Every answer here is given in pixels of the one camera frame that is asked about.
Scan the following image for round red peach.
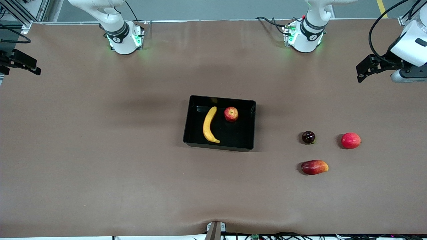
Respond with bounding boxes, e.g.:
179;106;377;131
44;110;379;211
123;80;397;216
341;132;362;149

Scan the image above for small striped red apple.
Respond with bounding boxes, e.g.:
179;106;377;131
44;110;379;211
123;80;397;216
224;107;239;122

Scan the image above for black base cable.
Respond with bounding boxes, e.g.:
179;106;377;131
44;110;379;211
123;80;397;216
256;16;291;35

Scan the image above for black plastic box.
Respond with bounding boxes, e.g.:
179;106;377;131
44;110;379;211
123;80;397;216
182;95;257;152

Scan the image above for yellow banana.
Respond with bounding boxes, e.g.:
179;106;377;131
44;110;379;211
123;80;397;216
203;106;221;144

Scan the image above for brown table mat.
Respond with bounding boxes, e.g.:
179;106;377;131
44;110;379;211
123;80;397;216
0;19;427;238

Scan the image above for red mango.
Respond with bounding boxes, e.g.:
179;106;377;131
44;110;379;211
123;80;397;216
301;159;329;175

